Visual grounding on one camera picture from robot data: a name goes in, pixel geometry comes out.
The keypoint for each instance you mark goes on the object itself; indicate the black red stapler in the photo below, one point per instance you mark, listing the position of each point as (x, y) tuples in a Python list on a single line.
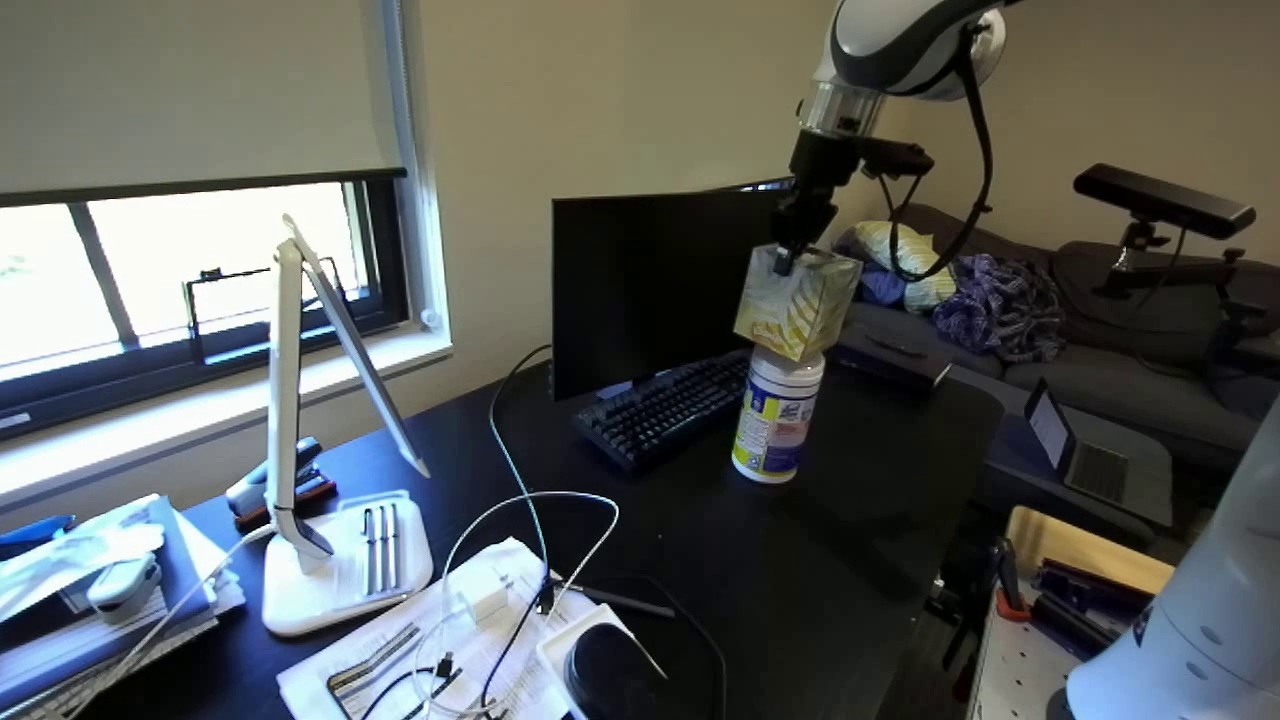
[(283, 487)]

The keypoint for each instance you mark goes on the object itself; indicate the yellow white pillow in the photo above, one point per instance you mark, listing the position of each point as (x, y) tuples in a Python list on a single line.
[(915, 255)]

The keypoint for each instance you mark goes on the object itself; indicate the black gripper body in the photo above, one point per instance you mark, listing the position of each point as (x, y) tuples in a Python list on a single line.
[(822, 175)]

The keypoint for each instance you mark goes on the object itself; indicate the white plastic tray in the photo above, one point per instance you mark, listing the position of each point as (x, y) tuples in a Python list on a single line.
[(558, 636)]

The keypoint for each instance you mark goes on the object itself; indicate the black computer monitor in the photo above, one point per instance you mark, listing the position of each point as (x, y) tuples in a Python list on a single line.
[(652, 285)]

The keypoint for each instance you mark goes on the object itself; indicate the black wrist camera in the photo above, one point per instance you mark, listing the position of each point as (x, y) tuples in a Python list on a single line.
[(896, 157)]

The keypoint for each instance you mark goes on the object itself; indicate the white labelled plastic bottle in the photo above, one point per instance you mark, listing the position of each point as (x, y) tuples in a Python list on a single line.
[(779, 423)]

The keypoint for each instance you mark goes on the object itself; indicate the black computer keyboard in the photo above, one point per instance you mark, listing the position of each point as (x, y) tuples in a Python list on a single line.
[(660, 413)]

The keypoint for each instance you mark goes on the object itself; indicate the white roller blind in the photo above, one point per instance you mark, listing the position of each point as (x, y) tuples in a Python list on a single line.
[(187, 84)]

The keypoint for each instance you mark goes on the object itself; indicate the light wooden board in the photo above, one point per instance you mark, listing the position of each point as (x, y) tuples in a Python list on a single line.
[(1083, 544)]

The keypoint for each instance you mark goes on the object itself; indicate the stack of books and papers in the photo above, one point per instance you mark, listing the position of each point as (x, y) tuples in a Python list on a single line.
[(92, 600)]

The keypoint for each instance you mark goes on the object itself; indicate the black sensor camera on stand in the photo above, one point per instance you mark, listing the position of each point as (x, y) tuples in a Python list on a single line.
[(1160, 201)]

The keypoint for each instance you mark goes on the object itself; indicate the flat black box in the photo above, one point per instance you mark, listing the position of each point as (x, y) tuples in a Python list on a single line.
[(889, 360)]

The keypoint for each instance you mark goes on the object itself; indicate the black tools on robot table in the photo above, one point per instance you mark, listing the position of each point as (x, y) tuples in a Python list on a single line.
[(1086, 607)]

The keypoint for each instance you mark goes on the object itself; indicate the dark grey couch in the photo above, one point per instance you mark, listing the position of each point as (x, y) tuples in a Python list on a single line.
[(1160, 360)]

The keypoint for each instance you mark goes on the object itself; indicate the purple crumpled cloth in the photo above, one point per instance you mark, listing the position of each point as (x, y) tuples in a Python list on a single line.
[(992, 305)]

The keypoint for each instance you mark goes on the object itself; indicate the open dark laptop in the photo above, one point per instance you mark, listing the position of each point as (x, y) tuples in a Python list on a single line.
[(1105, 465)]

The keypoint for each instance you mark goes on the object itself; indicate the white desk lamp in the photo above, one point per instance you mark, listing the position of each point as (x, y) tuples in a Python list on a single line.
[(283, 403)]

